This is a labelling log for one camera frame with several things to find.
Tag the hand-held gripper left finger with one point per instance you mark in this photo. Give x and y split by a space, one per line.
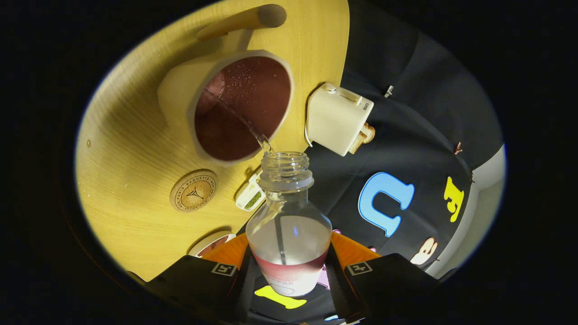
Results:
241 289

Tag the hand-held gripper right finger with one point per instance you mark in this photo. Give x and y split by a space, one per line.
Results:
337 284

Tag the clear juice bottle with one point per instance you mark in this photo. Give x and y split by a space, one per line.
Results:
289 234

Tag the round wooden coaster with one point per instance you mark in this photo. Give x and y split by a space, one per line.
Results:
194 191

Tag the red meat patty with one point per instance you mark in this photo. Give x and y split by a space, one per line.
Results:
213 247

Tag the white round plate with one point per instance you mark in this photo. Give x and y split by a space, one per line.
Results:
198 246

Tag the white divided dish with grains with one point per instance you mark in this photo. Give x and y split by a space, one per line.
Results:
250 198

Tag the wooden table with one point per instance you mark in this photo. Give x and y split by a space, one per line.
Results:
126 225

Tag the toast slice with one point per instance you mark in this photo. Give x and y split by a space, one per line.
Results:
369 133
357 143

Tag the white toaster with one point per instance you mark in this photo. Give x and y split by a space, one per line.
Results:
336 119

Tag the red clip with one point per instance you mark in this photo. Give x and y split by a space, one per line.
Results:
458 148

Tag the metal clip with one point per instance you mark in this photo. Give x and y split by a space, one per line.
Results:
389 91

